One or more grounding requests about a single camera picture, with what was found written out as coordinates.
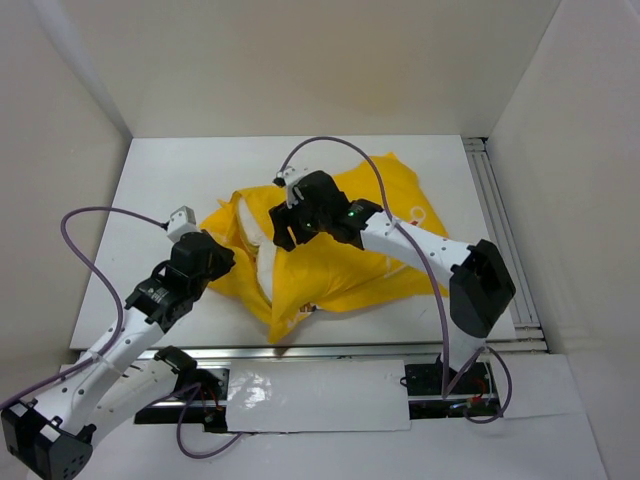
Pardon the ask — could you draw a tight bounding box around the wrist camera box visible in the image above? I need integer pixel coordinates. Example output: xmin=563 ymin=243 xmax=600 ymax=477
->
xmin=166 ymin=206 xmax=199 ymax=243
xmin=273 ymin=166 xmax=308 ymax=209

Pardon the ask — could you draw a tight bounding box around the yellow pikachu pillowcase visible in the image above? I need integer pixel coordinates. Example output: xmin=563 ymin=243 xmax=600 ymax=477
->
xmin=200 ymin=153 xmax=447 ymax=343

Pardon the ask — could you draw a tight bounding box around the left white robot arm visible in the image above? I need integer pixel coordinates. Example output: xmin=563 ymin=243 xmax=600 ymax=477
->
xmin=1 ymin=232 xmax=234 ymax=479

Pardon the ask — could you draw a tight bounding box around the white pillow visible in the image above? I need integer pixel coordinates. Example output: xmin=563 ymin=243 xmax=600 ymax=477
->
xmin=236 ymin=197 xmax=277 ymax=304

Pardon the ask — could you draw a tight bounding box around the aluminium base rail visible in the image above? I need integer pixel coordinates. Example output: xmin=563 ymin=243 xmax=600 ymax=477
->
xmin=124 ymin=134 xmax=551 ymax=426

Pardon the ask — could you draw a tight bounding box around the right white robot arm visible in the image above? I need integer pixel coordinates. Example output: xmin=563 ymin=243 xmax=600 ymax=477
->
xmin=269 ymin=168 xmax=516 ymax=392

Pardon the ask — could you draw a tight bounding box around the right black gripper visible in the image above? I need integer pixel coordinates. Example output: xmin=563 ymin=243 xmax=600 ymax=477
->
xmin=269 ymin=192 xmax=330 ymax=251

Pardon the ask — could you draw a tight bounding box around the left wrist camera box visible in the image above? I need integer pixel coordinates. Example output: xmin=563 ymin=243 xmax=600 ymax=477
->
xmin=166 ymin=206 xmax=199 ymax=243

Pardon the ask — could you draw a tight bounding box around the white cover plate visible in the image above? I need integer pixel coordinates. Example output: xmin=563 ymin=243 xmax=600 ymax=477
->
xmin=226 ymin=360 xmax=411 ymax=433

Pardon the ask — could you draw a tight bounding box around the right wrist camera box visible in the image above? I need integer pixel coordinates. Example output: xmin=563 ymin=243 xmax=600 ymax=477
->
xmin=273 ymin=166 xmax=308 ymax=209

